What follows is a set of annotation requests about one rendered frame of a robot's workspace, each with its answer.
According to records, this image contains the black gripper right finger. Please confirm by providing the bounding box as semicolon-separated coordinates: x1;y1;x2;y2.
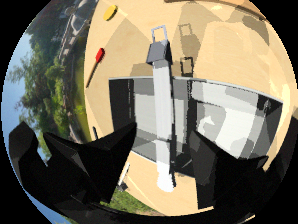
189;129;269;209

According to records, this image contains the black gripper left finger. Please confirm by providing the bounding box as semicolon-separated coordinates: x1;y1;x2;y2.
43;121;137;204

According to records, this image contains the dark grey rectangular tin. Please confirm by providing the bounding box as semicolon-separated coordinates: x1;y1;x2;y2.
108;76;283;179

